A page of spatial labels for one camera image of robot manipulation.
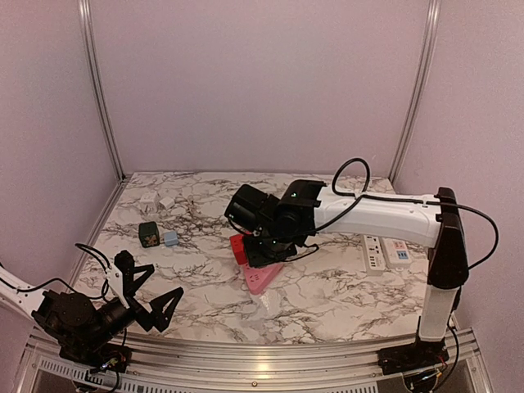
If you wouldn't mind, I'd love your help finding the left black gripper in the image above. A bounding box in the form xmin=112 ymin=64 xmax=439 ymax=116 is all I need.
xmin=84 ymin=290 xmax=184 ymax=355

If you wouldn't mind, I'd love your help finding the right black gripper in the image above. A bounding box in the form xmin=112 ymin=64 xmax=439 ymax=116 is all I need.
xmin=242 ymin=221 xmax=297 ymax=267

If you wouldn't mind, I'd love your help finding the red cube socket adapter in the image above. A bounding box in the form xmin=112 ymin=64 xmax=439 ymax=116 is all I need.
xmin=229 ymin=234 xmax=247 ymax=265

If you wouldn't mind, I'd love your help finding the pink triangular power strip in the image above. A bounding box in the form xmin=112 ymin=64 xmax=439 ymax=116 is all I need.
xmin=242 ymin=264 xmax=282 ymax=295

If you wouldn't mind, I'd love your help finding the light blue cube charger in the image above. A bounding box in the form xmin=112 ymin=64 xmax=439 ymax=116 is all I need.
xmin=163 ymin=231 xmax=179 ymax=247

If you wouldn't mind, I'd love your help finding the dark green cube adapter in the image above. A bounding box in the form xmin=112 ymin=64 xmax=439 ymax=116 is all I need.
xmin=138 ymin=221 xmax=160 ymax=248

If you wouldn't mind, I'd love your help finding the white short power strip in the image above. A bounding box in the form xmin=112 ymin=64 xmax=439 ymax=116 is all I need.
xmin=361 ymin=235 xmax=386 ymax=276

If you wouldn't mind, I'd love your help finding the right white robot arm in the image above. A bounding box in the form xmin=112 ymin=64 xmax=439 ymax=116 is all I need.
xmin=224 ymin=179 xmax=469 ymax=367

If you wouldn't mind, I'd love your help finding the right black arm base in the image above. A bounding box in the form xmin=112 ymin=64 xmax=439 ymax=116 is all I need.
xmin=377 ymin=340 xmax=449 ymax=375

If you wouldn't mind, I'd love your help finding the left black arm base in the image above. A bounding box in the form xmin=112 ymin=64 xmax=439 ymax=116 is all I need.
xmin=59 ymin=344 xmax=132 ymax=373

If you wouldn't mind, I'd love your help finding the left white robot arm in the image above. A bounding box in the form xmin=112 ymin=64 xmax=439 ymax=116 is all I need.
xmin=1 ymin=261 xmax=183 ymax=367

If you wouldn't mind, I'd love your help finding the white charger left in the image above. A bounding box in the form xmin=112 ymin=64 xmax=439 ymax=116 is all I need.
xmin=139 ymin=191 xmax=159 ymax=214

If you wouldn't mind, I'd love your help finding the white multicolour power strip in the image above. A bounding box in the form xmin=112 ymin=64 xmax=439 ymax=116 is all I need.
xmin=380 ymin=237 xmax=413 ymax=269

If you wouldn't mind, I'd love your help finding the aluminium front table rail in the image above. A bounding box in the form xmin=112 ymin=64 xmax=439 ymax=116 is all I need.
xmin=15 ymin=329 xmax=493 ymax=392

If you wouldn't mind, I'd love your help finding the left aluminium corner post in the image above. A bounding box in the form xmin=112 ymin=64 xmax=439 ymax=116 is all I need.
xmin=78 ymin=0 xmax=126 ymax=183

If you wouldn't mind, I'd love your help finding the aluminium corner post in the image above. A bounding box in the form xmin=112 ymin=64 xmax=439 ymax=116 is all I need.
xmin=388 ymin=0 xmax=441 ymax=185
xmin=78 ymin=0 xmax=126 ymax=183

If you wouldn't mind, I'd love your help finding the right aluminium corner post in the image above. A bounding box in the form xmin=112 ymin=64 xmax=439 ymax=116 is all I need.
xmin=388 ymin=0 xmax=441 ymax=185

